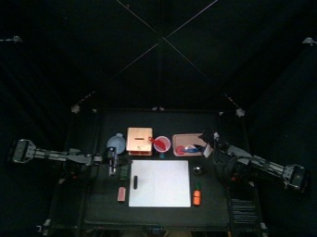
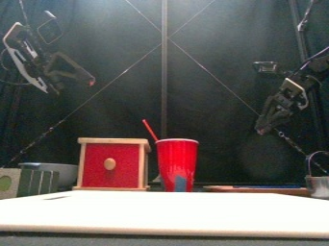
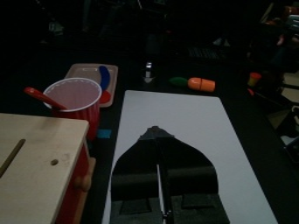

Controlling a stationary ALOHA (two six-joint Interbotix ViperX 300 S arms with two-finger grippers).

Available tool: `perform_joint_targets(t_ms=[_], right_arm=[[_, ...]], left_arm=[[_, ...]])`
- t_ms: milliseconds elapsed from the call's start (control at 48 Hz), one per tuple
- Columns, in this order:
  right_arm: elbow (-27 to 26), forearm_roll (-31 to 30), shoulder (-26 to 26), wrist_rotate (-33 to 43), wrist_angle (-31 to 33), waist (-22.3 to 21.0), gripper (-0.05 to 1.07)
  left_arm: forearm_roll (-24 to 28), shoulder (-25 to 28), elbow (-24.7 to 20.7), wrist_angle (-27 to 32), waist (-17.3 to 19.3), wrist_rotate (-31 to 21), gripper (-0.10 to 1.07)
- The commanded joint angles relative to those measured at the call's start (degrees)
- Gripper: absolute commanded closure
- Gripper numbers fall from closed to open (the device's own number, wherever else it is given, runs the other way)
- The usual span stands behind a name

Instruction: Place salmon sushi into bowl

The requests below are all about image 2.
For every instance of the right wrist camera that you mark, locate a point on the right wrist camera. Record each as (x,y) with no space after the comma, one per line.
(265,67)

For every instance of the blue toy utensil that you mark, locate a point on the blue toy utensil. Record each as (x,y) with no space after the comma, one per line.
(265,186)

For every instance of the blue-grey bowl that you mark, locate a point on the blue-grey bowl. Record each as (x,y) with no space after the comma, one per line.
(65,174)

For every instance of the wooden box with red drawer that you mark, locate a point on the wooden box with red drawer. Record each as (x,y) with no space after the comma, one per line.
(112,174)

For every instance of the red plastic cup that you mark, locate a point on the red plastic cup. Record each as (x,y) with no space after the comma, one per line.
(176,160)

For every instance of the white cutting board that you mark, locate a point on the white cutting board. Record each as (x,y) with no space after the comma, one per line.
(172,214)

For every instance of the vertical metal frame pole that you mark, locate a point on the vertical metal frame pole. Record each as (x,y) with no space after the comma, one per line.
(164,80)

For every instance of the small metal pot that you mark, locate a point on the small metal pot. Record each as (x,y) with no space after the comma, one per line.
(319,187)

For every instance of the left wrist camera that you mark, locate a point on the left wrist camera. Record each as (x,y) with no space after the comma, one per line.
(50,30)

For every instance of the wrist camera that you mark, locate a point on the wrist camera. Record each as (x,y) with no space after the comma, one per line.
(265,67)
(50,30)

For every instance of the black marker pen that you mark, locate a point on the black marker pen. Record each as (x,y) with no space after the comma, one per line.
(55,197)

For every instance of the pink wooden tray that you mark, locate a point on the pink wooden tray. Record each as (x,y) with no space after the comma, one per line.
(257,191)

